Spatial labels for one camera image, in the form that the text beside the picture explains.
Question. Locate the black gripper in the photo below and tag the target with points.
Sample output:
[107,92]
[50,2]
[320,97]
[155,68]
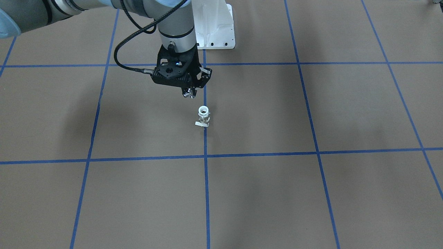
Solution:
[204,77]

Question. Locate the chrome elbow pipe fitting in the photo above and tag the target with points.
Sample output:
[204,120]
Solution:
[189,93]

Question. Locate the white PPR valve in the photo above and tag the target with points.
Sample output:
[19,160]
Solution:
[203,117]

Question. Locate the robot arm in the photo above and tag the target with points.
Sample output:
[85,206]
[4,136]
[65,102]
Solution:
[171,19]

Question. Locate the brown table mat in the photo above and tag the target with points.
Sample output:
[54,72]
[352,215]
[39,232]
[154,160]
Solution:
[325,132]

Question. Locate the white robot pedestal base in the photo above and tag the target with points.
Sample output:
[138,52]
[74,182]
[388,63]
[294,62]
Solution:
[214,24]

